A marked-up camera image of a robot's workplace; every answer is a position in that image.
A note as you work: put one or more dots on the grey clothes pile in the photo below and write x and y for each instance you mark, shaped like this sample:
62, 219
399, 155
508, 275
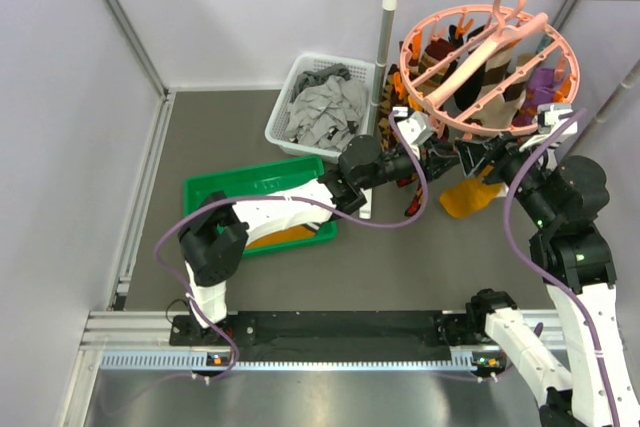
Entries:
326, 108

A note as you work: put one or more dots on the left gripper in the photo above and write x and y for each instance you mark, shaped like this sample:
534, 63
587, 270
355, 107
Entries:
436, 158

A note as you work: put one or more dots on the orange brown striped sock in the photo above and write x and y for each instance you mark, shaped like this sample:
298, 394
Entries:
291, 234
470, 196

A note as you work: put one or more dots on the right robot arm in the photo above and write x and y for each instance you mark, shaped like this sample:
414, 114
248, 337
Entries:
576, 265

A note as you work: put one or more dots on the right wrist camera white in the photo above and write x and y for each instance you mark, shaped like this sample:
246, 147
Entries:
551, 117

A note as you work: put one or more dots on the black white striped sock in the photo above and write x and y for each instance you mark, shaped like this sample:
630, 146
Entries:
484, 77

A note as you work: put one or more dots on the green plastic tray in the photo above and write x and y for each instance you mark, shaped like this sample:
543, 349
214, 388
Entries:
260, 179

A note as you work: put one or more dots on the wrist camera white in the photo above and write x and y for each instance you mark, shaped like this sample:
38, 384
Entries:
551, 117
411, 127

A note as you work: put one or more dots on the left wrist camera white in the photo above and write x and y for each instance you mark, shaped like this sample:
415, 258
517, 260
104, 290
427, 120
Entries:
411, 127

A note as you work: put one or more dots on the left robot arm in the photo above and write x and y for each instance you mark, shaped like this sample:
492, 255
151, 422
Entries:
213, 243

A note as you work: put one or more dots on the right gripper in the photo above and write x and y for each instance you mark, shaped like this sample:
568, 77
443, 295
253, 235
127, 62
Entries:
500, 149

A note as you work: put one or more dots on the grey slotted cable duct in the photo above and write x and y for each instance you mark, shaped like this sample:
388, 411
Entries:
460, 361

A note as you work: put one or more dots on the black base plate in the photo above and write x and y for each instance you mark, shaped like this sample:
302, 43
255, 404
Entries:
349, 336

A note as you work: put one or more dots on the pink round clip hanger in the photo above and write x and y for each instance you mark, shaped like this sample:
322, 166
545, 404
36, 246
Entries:
506, 107

